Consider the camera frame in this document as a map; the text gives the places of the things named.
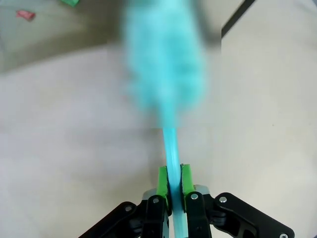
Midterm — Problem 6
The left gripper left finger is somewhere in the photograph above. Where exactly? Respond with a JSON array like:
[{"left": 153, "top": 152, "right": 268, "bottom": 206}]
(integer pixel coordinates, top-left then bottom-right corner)
[{"left": 78, "top": 166, "right": 173, "bottom": 238}]

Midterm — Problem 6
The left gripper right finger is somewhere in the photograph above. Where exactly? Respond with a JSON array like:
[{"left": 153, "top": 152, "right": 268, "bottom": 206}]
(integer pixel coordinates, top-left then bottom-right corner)
[{"left": 180, "top": 163, "right": 296, "bottom": 238}]

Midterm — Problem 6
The red paper scrap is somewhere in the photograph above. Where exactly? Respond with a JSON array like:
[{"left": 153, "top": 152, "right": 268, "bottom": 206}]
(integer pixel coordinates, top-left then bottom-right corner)
[{"left": 16, "top": 9, "right": 36, "bottom": 22}]

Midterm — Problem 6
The green paper scrap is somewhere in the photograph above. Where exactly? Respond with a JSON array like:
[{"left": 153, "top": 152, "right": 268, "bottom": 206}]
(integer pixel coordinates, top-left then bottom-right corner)
[{"left": 58, "top": 0, "right": 80, "bottom": 7}]

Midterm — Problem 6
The teal chenille duster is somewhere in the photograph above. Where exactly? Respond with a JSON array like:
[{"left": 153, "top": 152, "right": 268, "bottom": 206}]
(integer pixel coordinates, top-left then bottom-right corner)
[{"left": 120, "top": 0, "right": 211, "bottom": 238}]

